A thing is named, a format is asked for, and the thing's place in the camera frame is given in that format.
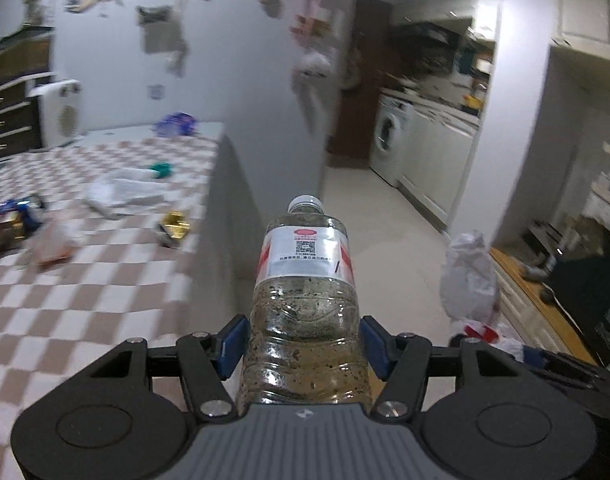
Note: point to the grey wall hanging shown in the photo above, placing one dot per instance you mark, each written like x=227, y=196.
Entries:
x=160, y=32

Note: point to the checkered silver-backed tablecloth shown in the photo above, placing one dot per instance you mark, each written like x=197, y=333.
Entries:
x=110, y=270

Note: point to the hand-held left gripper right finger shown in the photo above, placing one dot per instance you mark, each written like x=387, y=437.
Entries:
x=373, y=346

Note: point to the clear bag with orange scraps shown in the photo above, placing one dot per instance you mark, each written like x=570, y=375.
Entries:
x=52, y=242

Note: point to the teal bottle cap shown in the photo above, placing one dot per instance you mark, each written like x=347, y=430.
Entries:
x=161, y=170

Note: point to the white washing machine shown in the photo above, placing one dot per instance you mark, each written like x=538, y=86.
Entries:
x=391, y=137

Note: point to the hanging white plastic bag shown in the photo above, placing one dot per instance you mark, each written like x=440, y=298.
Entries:
x=312, y=66

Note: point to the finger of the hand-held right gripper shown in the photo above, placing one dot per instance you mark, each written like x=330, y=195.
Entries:
x=560, y=360

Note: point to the gold foil wrapper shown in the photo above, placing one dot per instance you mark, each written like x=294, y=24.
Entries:
x=172, y=227

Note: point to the white heater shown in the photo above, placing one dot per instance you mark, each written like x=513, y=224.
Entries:
x=60, y=112

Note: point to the blue patterned plastic bag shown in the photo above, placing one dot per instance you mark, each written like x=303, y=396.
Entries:
x=176, y=124

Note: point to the brown wooden door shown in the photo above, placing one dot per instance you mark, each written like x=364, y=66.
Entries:
x=357, y=85

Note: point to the dark drawer cabinet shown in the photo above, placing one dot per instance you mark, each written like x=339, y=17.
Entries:
x=15, y=95

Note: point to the white kitchen base cabinets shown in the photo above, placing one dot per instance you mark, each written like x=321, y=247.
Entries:
x=437, y=165

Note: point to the clear plastic bottle white label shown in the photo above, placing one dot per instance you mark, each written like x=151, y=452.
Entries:
x=305, y=300

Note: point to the wooden side counter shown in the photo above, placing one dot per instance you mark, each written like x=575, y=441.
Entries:
x=530, y=285

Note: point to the white upper kitchen cabinets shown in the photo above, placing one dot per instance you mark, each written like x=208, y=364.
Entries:
x=450, y=2

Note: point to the black microwave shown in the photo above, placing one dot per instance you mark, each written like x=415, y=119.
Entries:
x=592, y=300

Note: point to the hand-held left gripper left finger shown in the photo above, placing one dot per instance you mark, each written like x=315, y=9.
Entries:
x=232, y=346

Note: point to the pink hanging organizer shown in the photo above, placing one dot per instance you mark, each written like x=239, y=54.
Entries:
x=315, y=5

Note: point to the blue snack packet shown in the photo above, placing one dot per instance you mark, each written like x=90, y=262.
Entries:
x=25, y=210

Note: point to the brown box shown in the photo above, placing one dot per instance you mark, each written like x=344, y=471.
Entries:
x=2, y=235

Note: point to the white wrapper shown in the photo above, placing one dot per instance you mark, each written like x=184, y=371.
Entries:
x=470, y=280

